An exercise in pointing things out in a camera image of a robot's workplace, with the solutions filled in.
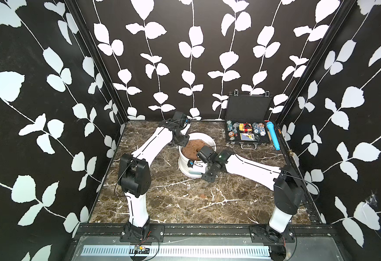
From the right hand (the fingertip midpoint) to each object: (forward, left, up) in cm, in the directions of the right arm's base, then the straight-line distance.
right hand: (204, 170), depth 85 cm
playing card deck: (+30, -31, -8) cm, 44 cm away
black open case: (+41, -31, -6) cm, 52 cm away
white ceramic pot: (-5, +4, +10) cm, 12 cm away
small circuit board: (-34, +28, -8) cm, 45 cm away
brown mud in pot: (+12, +7, +3) cm, 15 cm away
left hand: (+17, +11, +7) cm, 21 cm away
